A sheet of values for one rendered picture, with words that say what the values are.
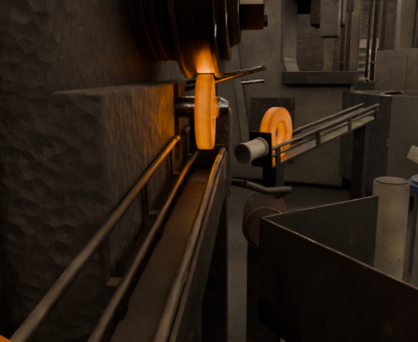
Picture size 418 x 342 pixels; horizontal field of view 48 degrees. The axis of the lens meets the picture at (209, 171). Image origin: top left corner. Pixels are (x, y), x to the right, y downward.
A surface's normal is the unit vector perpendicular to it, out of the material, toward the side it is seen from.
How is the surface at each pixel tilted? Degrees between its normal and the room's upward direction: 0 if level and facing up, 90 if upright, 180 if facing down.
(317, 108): 90
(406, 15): 90
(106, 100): 90
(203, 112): 86
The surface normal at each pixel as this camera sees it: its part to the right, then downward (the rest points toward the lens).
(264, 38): -0.34, 0.20
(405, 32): -0.10, 0.21
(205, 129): -0.07, 0.55
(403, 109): 0.16, 0.21
